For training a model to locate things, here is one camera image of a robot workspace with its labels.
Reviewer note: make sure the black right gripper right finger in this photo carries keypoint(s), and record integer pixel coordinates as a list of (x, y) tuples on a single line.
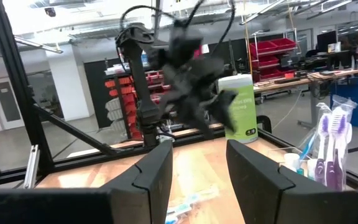
[(269, 193)]

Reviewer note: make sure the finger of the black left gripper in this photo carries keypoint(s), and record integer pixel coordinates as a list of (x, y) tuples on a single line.
[(200, 121), (227, 109)]

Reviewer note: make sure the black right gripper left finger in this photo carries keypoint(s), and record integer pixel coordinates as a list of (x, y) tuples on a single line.
[(141, 193)]

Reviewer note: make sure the purple white toothbrush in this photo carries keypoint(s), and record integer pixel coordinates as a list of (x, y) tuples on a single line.
[(340, 124), (323, 124)]

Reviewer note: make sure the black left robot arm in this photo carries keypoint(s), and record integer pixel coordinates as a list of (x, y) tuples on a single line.
[(137, 68)]

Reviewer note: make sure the green disinfecting wipes canister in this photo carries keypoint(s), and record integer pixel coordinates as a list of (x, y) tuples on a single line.
[(244, 118)]

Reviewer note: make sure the clear acrylic organizer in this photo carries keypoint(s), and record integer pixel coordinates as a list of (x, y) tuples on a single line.
[(278, 154)]

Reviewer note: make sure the orange bin rack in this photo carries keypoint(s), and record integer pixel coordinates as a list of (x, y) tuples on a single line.
[(129, 93)]

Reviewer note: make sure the red bin shelf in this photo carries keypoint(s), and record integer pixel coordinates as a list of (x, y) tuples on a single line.
[(272, 53)]

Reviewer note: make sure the wooden workshop desk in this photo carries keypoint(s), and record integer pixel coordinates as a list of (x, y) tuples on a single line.
[(306, 80)]

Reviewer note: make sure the black computer monitor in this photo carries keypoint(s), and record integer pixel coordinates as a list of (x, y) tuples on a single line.
[(325, 40)]

